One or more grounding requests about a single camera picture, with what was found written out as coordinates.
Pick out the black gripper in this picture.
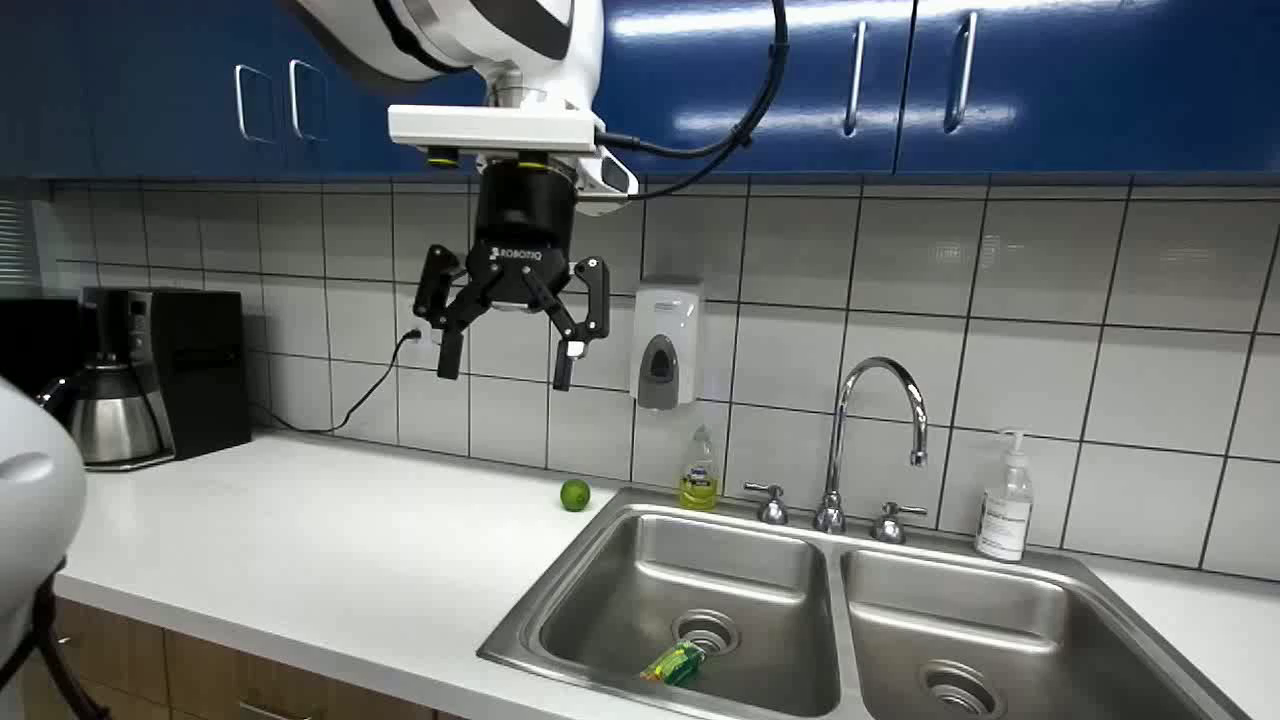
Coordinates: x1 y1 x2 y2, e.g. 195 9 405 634
411 156 614 396

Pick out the green granola bar packet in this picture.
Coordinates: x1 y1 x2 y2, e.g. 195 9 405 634
635 634 708 693

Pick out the stainless steel double sink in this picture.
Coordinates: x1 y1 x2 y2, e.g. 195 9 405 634
475 487 1257 720

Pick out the yellow dish soap bottle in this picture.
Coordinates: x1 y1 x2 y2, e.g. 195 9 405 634
672 423 728 510

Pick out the black coffee maker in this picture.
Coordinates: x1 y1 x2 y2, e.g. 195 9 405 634
81 283 256 462

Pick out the chrome gooseneck faucet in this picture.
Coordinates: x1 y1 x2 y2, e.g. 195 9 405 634
812 353 937 537

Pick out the steel coffee carafe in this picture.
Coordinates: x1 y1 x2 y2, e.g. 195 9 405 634
63 353 172 473

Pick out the black box appliance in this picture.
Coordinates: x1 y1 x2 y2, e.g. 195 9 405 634
0 292 97 404

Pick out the wooden base cabinet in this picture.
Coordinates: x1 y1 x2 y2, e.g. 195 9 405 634
17 597 454 720

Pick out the clear pump soap bottle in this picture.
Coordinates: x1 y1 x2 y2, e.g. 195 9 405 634
973 427 1038 565

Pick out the white wall soap dispenser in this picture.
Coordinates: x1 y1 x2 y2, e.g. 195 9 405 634
626 281 704 413

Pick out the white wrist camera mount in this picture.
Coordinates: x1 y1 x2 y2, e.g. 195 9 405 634
384 99 643 204

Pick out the black power cord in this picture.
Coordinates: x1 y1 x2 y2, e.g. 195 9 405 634
262 325 427 441

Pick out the silver cabinet handle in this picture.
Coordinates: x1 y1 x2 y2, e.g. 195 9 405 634
282 57 323 142
839 14 873 139
943 9 982 134
233 61 273 142

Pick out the chrome faucet handle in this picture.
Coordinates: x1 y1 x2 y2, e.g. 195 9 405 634
869 501 932 544
741 479 791 526

